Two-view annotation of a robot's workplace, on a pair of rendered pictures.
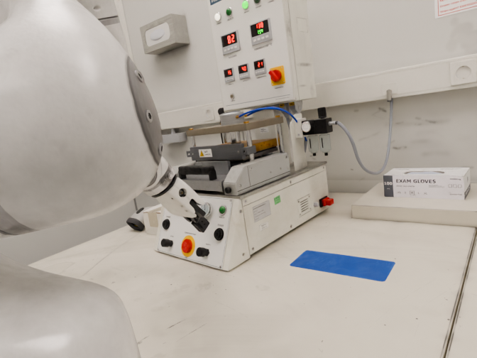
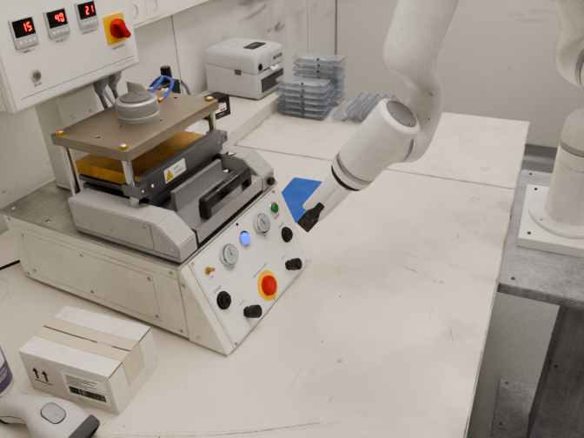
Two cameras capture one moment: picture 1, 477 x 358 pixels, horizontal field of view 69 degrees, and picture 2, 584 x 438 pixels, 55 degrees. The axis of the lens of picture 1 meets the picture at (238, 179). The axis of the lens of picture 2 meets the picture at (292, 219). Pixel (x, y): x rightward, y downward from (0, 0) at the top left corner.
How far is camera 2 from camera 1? 1.58 m
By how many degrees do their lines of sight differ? 97
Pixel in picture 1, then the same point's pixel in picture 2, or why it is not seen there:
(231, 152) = (209, 147)
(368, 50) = not seen: outside the picture
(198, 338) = (422, 251)
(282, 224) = not seen: hidden behind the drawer
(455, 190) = (195, 127)
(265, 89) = (97, 53)
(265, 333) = (404, 222)
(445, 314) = not seen: hidden behind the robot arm
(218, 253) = (296, 253)
